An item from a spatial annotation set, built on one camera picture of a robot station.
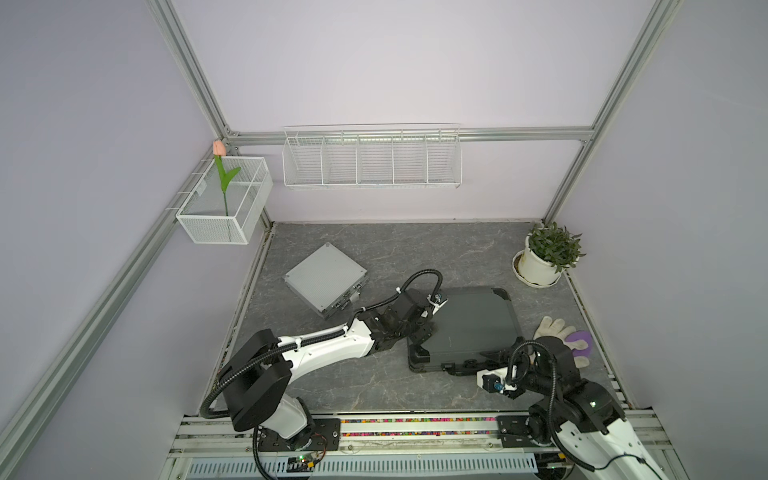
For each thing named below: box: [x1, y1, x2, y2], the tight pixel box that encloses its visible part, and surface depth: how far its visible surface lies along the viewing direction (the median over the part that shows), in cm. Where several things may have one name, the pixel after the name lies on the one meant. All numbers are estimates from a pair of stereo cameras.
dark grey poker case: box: [408, 286, 525, 375], surface depth 79 cm
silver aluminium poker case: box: [282, 242, 368, 320], surface depth 101 cm
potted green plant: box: [512, 222, 587, 288], surface depth 93 cm
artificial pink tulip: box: [213, 139, 241, 216], surface depth 87 cm
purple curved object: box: [566, 330, 593, 357], surface depth 90 cm
